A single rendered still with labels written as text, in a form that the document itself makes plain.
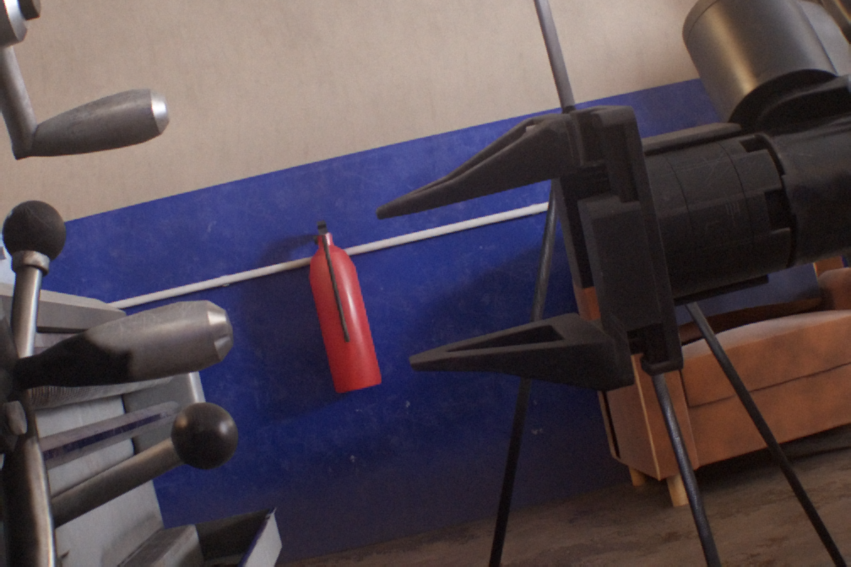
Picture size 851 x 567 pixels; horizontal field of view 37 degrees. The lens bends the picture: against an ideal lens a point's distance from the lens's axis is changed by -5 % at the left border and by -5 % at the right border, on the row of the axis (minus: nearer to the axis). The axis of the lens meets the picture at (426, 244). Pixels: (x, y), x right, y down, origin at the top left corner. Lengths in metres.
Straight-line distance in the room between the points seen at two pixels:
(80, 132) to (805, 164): 0.31
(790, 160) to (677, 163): 0.05
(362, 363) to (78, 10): 1.65
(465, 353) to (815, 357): 3.54
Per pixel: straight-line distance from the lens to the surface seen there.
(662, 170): 0.51
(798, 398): 4.04
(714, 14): 0.57
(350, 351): 4.39
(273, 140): 4.64
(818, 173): 0.52
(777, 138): 0.53
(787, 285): 4.31
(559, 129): 0.48
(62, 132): 0.59
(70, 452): 1.24
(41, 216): 0.66
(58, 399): 1.25
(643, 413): 3.87
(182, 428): 0.76
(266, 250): 4.60
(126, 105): 0.59
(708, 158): 0.51
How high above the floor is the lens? 0.69
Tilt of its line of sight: 4 degrees up
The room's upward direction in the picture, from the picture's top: 13 degrees counter-clockwise
